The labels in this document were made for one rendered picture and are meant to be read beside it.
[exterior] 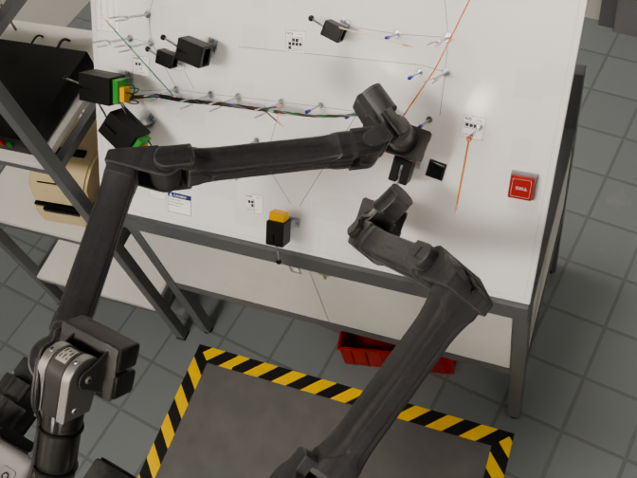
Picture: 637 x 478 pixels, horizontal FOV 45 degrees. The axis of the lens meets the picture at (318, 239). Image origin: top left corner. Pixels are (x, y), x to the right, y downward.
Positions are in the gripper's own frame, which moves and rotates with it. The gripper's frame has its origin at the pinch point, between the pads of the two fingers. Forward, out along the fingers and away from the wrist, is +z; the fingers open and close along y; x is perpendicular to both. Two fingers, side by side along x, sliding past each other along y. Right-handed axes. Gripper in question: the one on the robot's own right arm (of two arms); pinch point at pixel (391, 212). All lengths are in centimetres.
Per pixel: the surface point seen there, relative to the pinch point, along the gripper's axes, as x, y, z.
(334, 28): -34.8, 22.8, -7.3
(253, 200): 11.7, 35.8, 7.8
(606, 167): -11, -46, 146
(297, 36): -30.4, 33.6, 0.7
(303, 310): 49, 24, 43
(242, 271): 40, 42, 31
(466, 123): -24.0, -9.3, 1.7
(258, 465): 109, 24, 48
